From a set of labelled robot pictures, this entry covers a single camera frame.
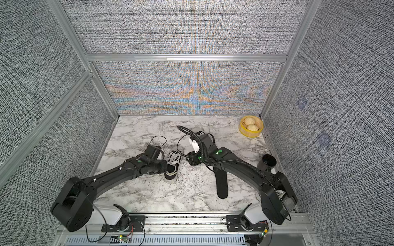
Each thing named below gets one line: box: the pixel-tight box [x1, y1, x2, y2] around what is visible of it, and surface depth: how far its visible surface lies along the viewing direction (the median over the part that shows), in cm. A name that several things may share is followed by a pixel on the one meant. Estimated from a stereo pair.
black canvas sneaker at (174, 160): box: [164, 150, 183, 183], surface depth 88 cm
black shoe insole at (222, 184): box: [213, 166, 229, 199], surface depth 87 cm
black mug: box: [257, 154, 278, 173], surface depth 88 cm
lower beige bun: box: [245, 124, 260, 132], surface depth 108 cm
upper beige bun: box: [243, 116, 256, 126], surface depth 112 cm
